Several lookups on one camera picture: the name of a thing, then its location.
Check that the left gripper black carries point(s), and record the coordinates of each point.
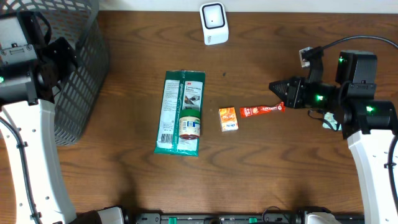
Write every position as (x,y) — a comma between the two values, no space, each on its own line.
(61,57)

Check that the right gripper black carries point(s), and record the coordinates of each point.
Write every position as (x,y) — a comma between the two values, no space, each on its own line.
(296,98)

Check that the red snack bar wrapper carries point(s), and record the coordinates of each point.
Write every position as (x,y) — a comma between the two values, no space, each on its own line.
(258,110)

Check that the orange tissue pack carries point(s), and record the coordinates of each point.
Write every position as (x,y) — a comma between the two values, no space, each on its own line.
(228,119)

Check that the green lid glass jar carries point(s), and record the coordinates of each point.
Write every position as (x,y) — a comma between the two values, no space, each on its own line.
(189,124)

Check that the green 3M gloves package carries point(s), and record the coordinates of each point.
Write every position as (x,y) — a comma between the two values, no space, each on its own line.
(183,89)

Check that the mint green wipes packet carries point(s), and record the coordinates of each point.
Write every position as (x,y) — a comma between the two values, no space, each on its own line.
(330,122)

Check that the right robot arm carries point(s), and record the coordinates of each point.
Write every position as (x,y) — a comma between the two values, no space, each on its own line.
(369,126)

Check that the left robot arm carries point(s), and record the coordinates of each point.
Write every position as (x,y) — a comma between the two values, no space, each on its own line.
(32,65)

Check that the white barcode scanner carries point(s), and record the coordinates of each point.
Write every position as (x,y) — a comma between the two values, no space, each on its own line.
(214,23)

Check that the grey plastic mesh basket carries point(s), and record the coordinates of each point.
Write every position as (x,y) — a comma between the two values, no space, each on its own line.
(75,96)

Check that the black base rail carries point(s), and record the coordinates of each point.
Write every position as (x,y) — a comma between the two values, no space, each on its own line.
(156,218)

